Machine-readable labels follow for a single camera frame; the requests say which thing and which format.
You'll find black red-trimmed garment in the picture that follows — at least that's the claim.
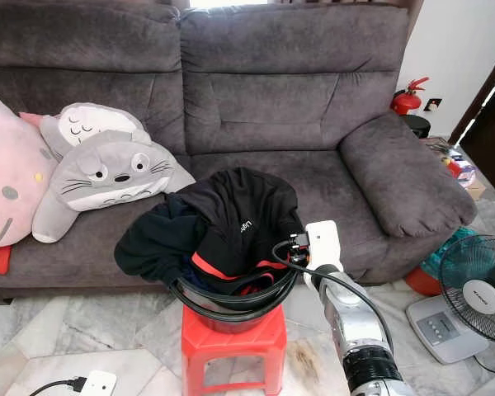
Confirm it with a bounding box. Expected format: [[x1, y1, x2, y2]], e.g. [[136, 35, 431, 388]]
[[157, 167, 306, 296]]

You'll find black round laundry basket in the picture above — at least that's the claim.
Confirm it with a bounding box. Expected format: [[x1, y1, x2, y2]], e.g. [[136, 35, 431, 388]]
[[169, 264, 298, 335]]

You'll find red plastic stool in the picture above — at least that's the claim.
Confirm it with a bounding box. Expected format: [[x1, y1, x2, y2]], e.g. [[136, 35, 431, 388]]
[[180, 304, 290, 396]]

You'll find red basin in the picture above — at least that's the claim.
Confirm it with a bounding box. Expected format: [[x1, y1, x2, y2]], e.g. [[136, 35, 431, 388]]
[[403, 266, 446, 298]]

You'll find dark grey sofa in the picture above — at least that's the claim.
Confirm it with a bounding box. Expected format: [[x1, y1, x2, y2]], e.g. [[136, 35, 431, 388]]
[[0, 0, 479, 304]]

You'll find dark navy garment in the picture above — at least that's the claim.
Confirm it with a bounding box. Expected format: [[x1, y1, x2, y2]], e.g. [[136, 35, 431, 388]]
[[114, 202, 203, 288]]

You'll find black round bin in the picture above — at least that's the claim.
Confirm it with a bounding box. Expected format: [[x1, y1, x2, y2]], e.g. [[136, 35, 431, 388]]
[[402, 114, 432, 139]]

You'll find green floor fan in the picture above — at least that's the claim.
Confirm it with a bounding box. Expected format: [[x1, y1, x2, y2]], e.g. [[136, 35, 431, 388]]
[[404, 233, 495, 365]]

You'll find red fire extinguisher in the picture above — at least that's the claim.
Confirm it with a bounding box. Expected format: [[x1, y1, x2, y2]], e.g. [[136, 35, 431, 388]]
[[390, 77, 431, 116]]

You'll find grey open-eyed totoro plush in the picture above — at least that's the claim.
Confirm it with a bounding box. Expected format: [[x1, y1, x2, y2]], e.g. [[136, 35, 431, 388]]
[[31, 130, 196, 244]]

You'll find pink cat face cushion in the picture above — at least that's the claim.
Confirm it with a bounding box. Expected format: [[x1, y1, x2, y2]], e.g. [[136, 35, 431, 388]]
[[0, 89, 59, 248]]

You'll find dark door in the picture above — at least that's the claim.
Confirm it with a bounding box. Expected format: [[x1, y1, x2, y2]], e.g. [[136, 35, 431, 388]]
[[448, 37, 495, 207]]

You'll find grey sleeping totoro plush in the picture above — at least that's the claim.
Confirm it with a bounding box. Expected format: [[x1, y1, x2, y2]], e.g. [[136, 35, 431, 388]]
[[37, 101, 153, 162]]

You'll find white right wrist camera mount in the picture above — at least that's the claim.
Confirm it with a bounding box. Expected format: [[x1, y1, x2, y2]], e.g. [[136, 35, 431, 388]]
[[304, 219, 343, 275]]

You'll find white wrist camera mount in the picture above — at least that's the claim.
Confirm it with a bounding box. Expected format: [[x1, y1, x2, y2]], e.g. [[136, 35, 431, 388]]
[[81, 370, 118, 396], [304, 219, 343, 275]]

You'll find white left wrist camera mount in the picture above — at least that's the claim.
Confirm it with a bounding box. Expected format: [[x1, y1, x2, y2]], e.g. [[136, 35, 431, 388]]
[[81, 370, 118, 396]]

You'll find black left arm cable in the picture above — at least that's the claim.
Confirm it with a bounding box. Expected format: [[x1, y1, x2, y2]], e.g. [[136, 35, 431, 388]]
[[29, 376, 90, 396]]

